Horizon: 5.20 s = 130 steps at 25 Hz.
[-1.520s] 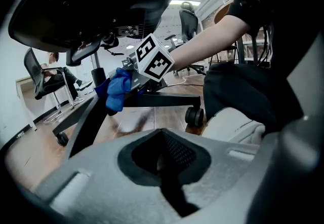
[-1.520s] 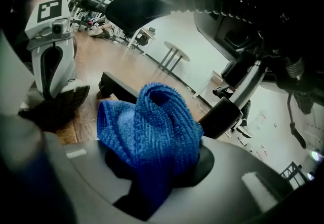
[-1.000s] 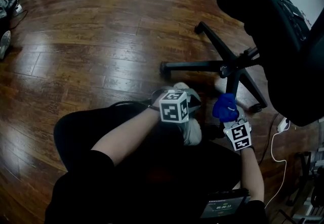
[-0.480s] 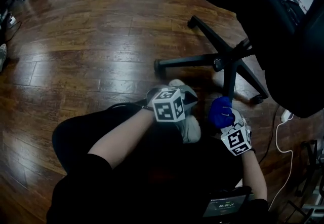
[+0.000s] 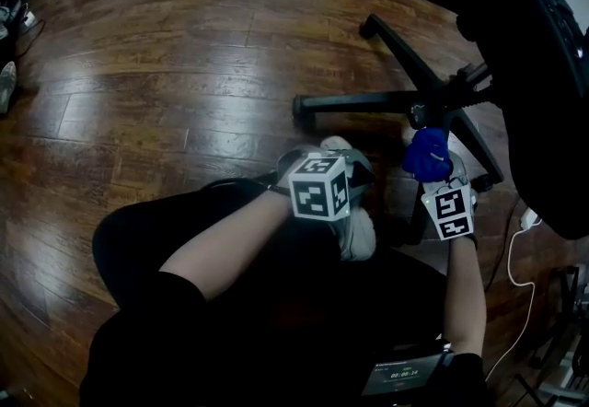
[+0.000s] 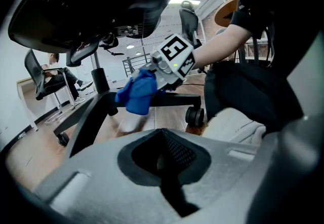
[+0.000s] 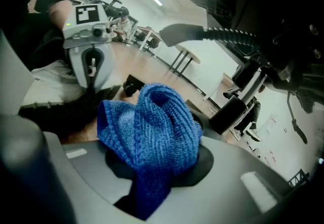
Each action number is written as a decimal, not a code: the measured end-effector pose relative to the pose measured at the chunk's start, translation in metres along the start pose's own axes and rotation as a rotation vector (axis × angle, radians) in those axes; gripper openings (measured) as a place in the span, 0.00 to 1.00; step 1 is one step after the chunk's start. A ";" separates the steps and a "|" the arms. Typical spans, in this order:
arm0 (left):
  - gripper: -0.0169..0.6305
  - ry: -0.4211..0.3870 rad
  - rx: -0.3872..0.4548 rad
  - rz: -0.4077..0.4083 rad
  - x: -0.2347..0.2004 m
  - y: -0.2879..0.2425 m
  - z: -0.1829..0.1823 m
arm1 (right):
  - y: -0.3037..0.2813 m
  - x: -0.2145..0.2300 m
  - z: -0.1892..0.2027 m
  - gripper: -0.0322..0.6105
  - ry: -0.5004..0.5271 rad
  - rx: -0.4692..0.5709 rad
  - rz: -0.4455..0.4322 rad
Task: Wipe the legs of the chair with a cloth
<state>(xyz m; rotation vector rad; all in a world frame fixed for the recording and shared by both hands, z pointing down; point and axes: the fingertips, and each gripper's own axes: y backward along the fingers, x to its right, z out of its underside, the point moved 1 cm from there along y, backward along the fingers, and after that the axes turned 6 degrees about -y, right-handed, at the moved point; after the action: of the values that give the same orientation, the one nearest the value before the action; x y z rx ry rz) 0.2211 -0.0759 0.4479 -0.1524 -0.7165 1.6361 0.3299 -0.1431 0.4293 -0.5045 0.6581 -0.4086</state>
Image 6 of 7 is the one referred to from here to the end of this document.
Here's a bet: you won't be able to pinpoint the person's black shirt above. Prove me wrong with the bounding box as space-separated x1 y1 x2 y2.
229 0 324 79

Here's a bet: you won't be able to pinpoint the rectangular ceiling light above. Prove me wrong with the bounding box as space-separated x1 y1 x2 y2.
168 0 200 5

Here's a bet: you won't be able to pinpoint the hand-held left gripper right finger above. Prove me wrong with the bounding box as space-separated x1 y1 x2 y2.
161 128 268 224

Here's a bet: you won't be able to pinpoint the black mesh chrome chair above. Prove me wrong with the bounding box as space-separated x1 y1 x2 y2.
24 49 76 124

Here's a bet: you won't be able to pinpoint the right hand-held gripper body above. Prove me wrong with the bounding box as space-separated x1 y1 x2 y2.
138 33 196 92

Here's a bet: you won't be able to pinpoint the black metal railing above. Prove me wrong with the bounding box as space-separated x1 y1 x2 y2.
122 53 147 78

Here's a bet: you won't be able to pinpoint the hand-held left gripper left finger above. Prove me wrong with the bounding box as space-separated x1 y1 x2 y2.
32 128 183 224

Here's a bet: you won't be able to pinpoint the person's black trousers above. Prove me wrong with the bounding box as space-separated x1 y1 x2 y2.
204 62 304 134

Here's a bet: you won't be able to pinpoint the brown round table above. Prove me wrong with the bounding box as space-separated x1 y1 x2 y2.
214 0 240 28

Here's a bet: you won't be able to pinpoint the blue cloth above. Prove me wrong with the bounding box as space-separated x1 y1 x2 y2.
114 67 159 116

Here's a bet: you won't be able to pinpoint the person's white sneaker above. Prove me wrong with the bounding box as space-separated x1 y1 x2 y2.
202 107 266 145

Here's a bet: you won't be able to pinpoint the white desk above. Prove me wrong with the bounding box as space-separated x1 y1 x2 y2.
16 78 39 131

